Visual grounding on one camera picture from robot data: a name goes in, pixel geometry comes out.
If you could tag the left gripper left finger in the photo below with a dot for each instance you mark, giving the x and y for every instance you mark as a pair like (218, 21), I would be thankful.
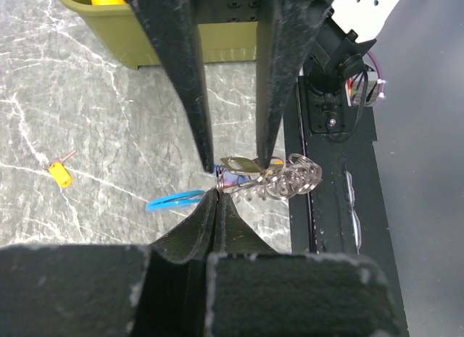
(114, 290)

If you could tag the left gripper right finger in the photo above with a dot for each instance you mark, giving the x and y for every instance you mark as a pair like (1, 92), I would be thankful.
(253, 294)

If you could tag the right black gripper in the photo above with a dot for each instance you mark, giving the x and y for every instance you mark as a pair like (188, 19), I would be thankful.
(285, 32)

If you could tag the light blue key handle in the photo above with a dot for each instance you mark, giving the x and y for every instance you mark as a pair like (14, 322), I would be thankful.
(181, 199)

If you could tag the metal keyring with small rings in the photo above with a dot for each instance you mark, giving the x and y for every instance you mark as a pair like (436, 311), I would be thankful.
(282, 180)

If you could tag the yellow key tag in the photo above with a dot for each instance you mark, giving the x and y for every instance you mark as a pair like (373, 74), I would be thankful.
(60, 174)

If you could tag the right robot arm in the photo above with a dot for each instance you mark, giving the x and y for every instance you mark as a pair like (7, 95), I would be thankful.
(332, 34)

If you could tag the olive green plastic bin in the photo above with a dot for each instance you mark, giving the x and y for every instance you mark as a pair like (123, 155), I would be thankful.
(118, 30)

